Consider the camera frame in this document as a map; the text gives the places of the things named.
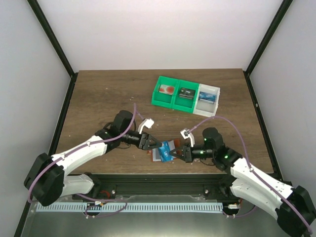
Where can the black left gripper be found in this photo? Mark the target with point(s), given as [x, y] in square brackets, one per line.
[143, 141]

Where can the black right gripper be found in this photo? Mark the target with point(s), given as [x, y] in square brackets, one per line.
[186, 153]

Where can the brown leather card holder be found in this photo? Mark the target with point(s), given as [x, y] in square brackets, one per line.
[155, 157]

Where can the blue VIP card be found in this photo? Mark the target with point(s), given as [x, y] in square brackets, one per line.
[164, 152]

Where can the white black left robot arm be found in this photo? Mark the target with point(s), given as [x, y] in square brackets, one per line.
[49, 177]

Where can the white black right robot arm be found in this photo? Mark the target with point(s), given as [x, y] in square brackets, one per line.
[292, 207]

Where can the red white card stack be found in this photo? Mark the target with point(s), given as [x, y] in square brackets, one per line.
[166, 89]

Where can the black VIP card stack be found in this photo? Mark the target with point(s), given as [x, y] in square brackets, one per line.
[186, 93]

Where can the blue card stack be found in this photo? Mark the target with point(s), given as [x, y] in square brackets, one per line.
[207, 97]

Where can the left green plastic bin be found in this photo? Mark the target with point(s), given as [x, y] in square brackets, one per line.
[160, 99]

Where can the green plastic bin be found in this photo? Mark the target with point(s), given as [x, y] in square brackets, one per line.
[160, 99]
[184, 104]

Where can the middle green plastic bin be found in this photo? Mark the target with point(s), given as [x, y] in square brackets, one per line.
[184, 104]

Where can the white plastic bin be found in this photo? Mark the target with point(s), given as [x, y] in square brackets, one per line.
[206, 103]

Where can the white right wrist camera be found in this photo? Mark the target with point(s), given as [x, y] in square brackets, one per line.
[186, 134]

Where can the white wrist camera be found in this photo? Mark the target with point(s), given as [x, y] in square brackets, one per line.
[186, 134]
[146, 123]

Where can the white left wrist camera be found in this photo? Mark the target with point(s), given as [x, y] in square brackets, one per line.
[146, 123]

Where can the light blue slotted cable duct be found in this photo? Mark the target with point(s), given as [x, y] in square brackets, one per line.
[134, 207]

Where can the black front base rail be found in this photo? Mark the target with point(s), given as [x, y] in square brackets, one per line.
[207, 186]

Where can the black left back frame post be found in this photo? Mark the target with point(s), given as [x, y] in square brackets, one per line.
[37, 10]

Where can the black frame post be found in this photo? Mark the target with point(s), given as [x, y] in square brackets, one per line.
[37, 10]
[277, 19]

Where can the black right back frame post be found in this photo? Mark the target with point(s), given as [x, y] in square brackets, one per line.
[277, 19]

